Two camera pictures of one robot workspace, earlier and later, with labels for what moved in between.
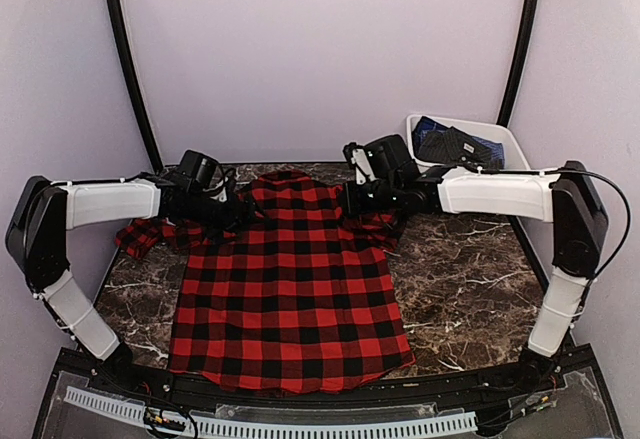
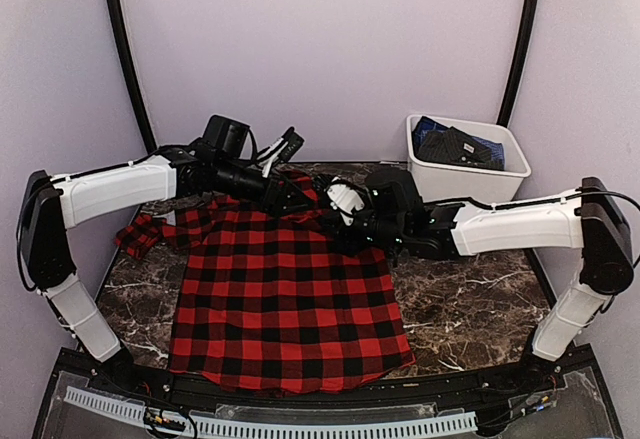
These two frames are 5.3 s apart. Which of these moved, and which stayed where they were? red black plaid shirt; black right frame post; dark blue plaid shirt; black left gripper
Moved: black left gripper
Stayed: red black plaid shirt; black right frame post; dark blue plaid shirt
